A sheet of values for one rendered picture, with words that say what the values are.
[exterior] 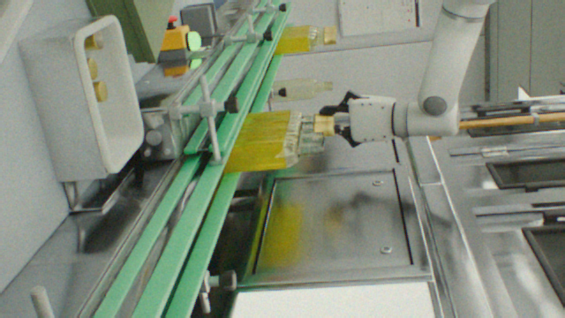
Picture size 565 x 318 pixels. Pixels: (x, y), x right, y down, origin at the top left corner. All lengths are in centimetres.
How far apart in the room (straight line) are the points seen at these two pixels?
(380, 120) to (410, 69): 593
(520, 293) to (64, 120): 77
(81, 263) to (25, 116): 23
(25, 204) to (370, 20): 637
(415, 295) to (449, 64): 46
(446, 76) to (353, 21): 590
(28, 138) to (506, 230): 87
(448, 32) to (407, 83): 610
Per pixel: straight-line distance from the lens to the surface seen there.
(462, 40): 124
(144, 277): 84
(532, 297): 110
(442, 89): 124
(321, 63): 723
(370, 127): 138
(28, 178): 94
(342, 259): 112
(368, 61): 723
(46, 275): 88
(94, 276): 84
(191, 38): 151
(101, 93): 104
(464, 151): 161
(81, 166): 99
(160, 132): 114
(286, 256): 114
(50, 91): 96
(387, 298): 101
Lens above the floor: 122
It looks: 7 degrees down
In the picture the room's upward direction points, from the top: 85 degrees clockwise
